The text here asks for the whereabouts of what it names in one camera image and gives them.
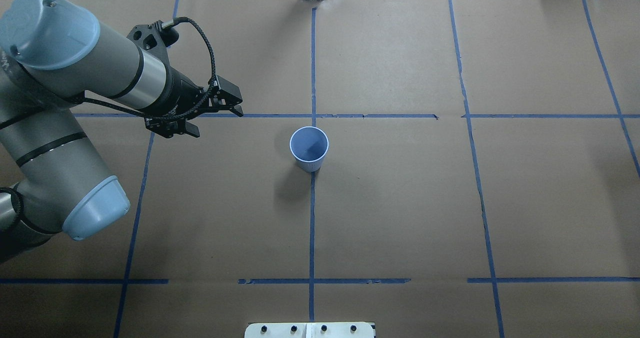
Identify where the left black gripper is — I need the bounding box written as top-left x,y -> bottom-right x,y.
144,67 -> 244,139

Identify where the light blue ribbed cup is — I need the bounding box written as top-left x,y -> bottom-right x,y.
289,126 -> 330,173

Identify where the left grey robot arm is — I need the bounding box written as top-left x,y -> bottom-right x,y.
1,0 -> 224,263

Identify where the white button box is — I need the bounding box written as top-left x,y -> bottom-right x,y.
244,321 -> 377,337

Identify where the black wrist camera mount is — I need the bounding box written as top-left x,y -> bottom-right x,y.
126,21 -> 179,52

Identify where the black braided cable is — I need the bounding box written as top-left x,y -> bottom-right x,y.
75,17 -> 219,121

